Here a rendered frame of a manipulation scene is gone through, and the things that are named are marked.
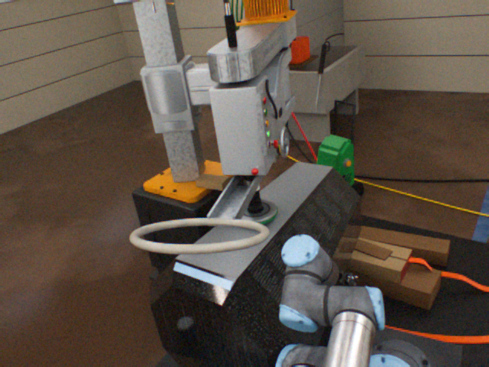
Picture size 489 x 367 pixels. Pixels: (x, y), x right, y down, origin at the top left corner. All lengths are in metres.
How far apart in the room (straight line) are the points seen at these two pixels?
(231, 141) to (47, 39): 6.95
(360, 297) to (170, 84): 1.97
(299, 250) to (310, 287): 0.09
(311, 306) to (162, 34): 2.02
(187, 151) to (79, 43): 6.41
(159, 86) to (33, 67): 5.95
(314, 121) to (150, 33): 2.94
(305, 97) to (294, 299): 4.14
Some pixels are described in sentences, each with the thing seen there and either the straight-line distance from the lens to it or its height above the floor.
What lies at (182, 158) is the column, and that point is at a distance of 2.95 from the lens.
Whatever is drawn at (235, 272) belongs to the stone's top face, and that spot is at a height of 0.87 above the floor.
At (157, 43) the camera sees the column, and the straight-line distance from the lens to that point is 2.75.
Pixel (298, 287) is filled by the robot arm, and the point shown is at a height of 1.39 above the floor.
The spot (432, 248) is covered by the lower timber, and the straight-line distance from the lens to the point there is 3.36.
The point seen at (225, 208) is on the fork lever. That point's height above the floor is 1.12.
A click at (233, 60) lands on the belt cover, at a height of 1.70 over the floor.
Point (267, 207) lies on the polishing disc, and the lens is 2.29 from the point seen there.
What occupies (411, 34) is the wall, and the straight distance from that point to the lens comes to 6.89.
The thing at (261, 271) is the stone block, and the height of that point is 0.82.
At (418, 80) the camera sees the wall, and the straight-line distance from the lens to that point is 7.01.
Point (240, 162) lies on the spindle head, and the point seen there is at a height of 1.24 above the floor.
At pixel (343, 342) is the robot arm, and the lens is 0.94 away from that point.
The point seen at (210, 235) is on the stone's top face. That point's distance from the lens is 2.25.
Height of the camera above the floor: 2.09
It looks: 27 degrees down
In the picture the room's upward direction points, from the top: 8 degrees counter-clockwise
